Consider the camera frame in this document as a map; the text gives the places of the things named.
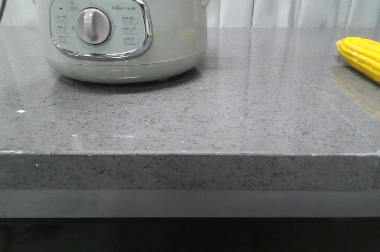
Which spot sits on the yellow corn cob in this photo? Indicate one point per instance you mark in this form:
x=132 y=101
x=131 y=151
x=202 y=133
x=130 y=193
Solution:
x=362 y=54

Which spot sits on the pale green electric cooking pot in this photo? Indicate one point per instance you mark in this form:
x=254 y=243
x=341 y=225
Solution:
x=122 y=41

